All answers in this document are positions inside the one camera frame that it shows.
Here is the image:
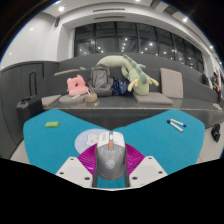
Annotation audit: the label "tan pouch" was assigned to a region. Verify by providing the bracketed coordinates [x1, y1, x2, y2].
[84, 92, 99, 103]

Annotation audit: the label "grey backpack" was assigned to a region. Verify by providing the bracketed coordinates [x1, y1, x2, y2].
[88, 63, 114, 98]

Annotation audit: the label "green eraser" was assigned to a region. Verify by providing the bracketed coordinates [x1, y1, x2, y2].
[44, 121, 61, 129]

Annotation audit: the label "grey and white computer mouse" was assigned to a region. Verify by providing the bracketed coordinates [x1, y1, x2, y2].
[94, 131, 128, 183]

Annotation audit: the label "ceiling lights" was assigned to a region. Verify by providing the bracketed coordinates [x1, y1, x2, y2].
[29, 0, 218, 51]

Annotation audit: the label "pink plush cushion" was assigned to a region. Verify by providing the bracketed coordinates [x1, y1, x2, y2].
[66, 74, 90, 98]

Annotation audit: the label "grey upright back cushion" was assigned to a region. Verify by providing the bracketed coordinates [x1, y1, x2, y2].
[159, 67, 185, 100]

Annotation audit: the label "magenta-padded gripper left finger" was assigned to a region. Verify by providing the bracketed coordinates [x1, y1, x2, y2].
[54, 146, 99, 188]

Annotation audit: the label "grey seat cushion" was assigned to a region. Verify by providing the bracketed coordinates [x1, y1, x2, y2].
[59, 94, 88, 105]
[133, 91, 175, 106]
[40, 94, 63, 108]

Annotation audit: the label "blue-capped white marker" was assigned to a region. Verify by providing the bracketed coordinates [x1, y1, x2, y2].
[169, 118, 188, 128]

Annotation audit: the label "green dragon plush toy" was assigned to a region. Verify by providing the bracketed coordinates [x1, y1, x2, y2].
[96, 53, 160, 97]

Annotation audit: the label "black-capped white marker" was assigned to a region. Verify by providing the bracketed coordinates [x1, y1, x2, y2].
[166, 119, 185, 134]

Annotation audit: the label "round light blue mouse pad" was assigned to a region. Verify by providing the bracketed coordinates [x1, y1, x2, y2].
[73, 128, 109, 155]

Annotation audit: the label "dark glass window wall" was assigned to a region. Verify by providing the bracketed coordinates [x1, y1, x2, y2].
[73, 21, 205, 73]

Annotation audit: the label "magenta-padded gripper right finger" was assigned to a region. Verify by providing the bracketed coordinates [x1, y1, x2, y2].
[124, 143, 169, 189]

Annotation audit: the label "black suitcase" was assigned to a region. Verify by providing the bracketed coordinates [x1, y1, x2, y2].
[15, 69, 44, 123]

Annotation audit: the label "black bag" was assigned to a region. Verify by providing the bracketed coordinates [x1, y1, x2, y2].
[210, 123, 222, 143]

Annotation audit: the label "dark blue patterned bag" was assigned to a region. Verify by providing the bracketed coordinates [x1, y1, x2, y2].
[110, 78, 132, 97]

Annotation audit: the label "person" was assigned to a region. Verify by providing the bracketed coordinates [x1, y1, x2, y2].
[211, 71, 223, 104]

